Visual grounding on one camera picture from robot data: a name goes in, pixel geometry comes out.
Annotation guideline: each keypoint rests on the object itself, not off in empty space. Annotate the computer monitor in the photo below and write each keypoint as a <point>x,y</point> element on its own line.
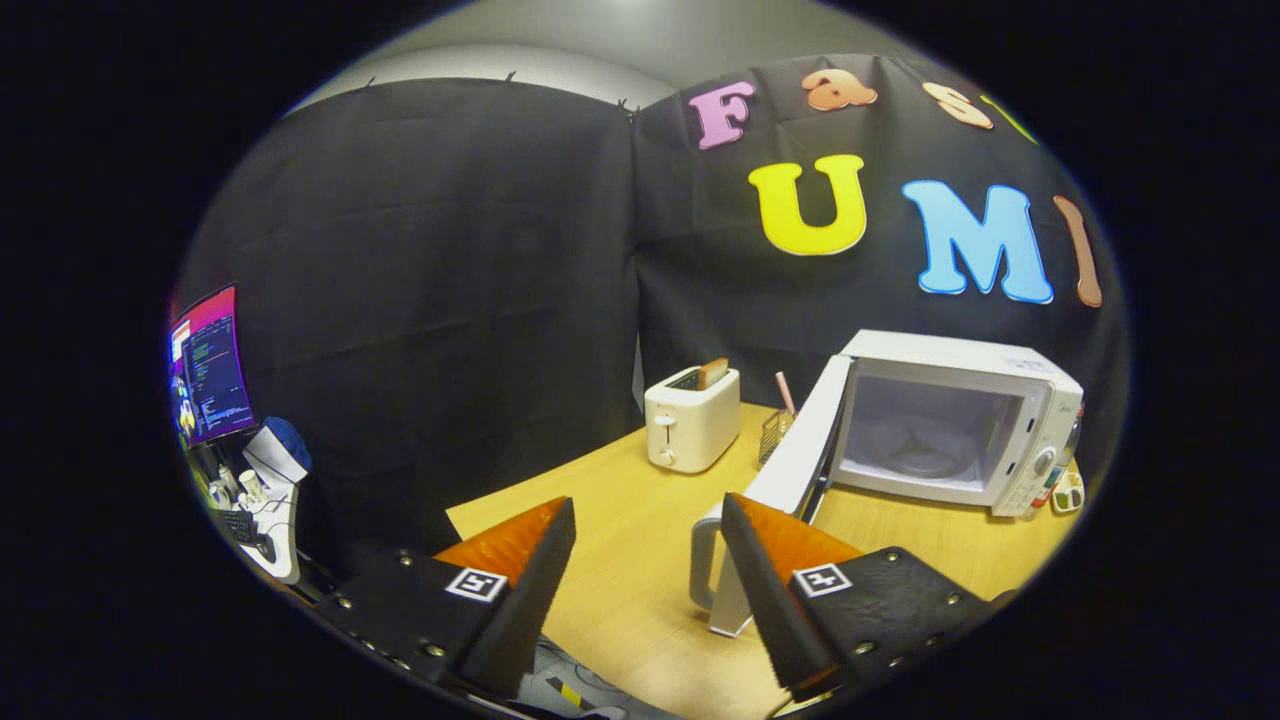
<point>210,370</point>

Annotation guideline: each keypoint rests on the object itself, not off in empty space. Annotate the black backdrop cloth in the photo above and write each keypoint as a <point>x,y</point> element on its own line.
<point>450,300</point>

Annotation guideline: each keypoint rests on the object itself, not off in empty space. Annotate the white divided bean dish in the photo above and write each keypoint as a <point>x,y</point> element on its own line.
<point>1068,493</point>

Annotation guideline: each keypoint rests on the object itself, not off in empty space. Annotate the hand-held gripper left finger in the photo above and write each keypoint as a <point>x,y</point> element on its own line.
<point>525,600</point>

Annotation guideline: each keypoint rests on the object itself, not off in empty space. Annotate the toasted bread slice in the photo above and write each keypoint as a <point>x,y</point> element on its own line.
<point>713,373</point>

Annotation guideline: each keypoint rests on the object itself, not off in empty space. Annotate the white microwave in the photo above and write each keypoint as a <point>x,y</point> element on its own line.
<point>950,355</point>

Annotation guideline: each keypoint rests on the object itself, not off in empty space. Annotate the black keyboard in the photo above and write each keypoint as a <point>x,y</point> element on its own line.
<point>238,525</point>

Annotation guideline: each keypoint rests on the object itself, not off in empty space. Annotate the white toaster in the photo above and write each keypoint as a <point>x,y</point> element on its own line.
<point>695,430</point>

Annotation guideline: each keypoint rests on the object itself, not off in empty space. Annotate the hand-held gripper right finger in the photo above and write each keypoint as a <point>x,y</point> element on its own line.
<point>775,600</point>

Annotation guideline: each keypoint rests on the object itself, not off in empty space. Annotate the white and blue box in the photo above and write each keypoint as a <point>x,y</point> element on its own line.
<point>278,450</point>

